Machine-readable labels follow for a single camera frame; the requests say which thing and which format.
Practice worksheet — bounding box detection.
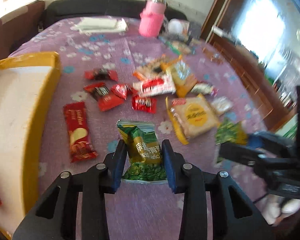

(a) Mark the person's right hand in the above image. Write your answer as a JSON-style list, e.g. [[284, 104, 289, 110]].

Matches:
[[261, 194, 300, 227]]

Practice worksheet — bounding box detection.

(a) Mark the stack of white papers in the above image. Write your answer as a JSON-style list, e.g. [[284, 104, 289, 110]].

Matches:
[[74, 17, 129, 34]]

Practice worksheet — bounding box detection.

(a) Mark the brown wooden door frame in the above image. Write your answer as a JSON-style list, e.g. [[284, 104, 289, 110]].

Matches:
[[201, 0, 243, 43]]

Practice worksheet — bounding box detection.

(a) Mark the maroon armchair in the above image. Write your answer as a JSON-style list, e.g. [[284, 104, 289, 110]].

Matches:
[[0, 0, 46, 64]]

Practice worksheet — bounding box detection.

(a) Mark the white power strip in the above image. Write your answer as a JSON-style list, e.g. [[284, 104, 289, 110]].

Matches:
[[212, 26, 230, 38]]

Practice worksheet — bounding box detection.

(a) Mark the yellow cracker packet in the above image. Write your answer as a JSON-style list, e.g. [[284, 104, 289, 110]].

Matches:
[[165, 59, 198, 98]]

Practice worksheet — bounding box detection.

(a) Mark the small red candy packet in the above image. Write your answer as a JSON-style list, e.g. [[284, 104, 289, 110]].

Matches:
[[111, 83, 133, 100], [132, 95, 157, 114]]

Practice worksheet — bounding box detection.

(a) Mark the wooden television cabinet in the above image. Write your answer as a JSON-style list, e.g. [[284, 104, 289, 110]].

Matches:
[[210, 25, 298, 130]]

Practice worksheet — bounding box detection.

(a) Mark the long red chips packet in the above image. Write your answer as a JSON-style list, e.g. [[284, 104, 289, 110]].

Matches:
[[63, 102, 99, 163]]

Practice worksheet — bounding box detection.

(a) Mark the white cup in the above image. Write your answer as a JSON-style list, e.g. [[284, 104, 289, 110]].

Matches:
[[169, 19, 184, 34]]

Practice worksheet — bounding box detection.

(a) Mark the television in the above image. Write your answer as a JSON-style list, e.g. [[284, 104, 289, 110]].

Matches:
[[230, 0, 300, 85]]

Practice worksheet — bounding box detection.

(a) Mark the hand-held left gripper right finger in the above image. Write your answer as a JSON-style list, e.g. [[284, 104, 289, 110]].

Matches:
[[161, 139, 274, 240]]

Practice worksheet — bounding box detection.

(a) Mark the pink knitted-sleeve bottle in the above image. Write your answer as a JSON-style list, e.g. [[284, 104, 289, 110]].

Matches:
[[138, 0, 168, 38]]

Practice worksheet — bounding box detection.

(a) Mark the orange packet with dark print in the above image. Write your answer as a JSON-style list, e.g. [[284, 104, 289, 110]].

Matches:
[[132, 57, 170, 79]]

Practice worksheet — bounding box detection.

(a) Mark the large yellow biscuit packet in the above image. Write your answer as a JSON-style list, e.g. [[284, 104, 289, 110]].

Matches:
[[165, 94, 220, 145]]

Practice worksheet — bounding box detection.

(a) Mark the grey foil packet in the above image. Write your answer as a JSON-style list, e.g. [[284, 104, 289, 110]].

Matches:
[[184, 21, 202, 43]]

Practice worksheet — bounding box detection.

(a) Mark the white packet with red label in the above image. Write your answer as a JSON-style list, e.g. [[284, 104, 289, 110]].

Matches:
[[132, 76, 177, 98]]

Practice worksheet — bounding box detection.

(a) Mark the red packet with black label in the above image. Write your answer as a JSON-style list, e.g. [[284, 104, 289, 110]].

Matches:
[[83, 82, 125, 112]]

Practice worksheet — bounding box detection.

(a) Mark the yellow cardboard box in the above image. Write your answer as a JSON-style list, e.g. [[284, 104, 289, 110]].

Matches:
[[0, 52, 62, 238]]

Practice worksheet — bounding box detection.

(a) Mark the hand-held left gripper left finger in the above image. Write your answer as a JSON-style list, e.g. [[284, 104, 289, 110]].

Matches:
[[12, 139, 128, 240]]

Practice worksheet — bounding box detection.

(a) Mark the small green white packet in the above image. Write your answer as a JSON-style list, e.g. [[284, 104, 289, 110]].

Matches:
[[191, 82, 218, 97]]

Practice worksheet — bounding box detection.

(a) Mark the red candy with dark centre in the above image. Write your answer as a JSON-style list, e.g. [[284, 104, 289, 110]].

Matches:
[[84, 69, 118, 81]]

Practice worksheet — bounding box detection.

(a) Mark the black sofa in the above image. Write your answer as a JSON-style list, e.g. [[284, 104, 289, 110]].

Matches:
[[44, 0, 188, 28]]

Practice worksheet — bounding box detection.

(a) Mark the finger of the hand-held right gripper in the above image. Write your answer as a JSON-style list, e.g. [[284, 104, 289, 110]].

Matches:
[[249, 131, 296, 157], [219, 142, 265, 167]]

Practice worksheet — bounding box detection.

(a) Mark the green pea snack packet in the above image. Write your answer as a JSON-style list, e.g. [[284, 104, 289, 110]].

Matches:
[[116, 120, 168, 183], [215, 119, 248, 165]]

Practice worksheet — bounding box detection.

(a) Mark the small white snack packet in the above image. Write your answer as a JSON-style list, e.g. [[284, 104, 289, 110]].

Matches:
[[211, 96, 233, 117]]

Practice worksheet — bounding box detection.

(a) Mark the clear green cracker packet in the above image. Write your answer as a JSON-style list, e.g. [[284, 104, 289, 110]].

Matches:
[[165, 39, 195, 54]]

